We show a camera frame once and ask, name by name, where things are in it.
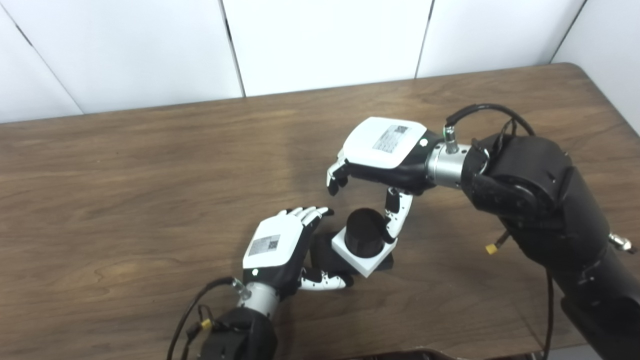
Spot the yellow-tipped connector on left arm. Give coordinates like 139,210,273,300
187,306,215,341

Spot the white square piece with hole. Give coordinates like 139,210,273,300
331,226,398,279

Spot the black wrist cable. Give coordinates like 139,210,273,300
445,103,556,360
166,277,246,360

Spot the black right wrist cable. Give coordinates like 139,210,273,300
445,103,556,360

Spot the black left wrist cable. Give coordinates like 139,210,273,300
166,277,246,360

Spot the black cylindrical peg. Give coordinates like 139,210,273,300
310,208,396,273

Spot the yellow-tipped connector on right arm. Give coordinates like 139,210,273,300
485,231,511,256

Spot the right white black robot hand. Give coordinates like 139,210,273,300
326,117,446,245

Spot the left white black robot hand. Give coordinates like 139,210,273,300
242,206,354,300

